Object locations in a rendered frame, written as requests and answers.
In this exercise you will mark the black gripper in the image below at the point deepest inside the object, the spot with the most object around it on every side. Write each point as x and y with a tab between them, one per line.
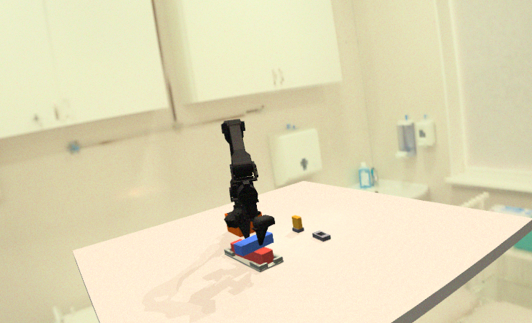
260	224

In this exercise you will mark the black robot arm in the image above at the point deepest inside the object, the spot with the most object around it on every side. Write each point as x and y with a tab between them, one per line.
242	168

